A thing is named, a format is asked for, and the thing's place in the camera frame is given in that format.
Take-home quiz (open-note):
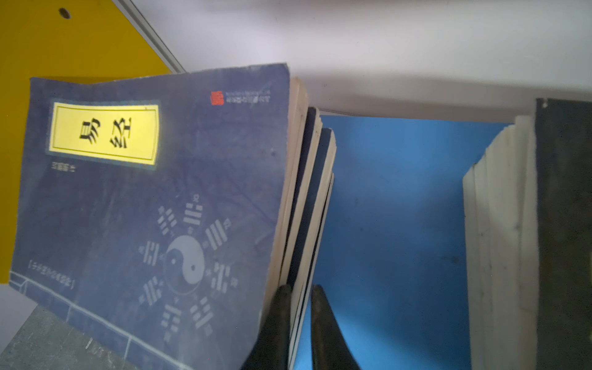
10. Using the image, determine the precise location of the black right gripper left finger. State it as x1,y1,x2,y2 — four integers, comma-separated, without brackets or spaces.
241,285,291,370

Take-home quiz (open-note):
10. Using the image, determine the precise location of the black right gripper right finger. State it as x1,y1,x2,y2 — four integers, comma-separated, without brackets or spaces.
311,285,361,370

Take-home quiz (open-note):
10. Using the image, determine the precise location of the navy book lowest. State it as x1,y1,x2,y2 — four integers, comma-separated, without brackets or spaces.
279,107,322,285

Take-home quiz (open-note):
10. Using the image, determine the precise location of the dark wolf cover book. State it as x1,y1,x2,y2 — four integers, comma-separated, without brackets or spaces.
514,98,591,369

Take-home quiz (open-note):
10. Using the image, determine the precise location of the navy book with flower emblem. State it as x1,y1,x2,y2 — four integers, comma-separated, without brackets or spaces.
9,63,308,369

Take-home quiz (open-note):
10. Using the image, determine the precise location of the yellow wooden bookshelf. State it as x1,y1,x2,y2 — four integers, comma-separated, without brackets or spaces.
0,0,510,370

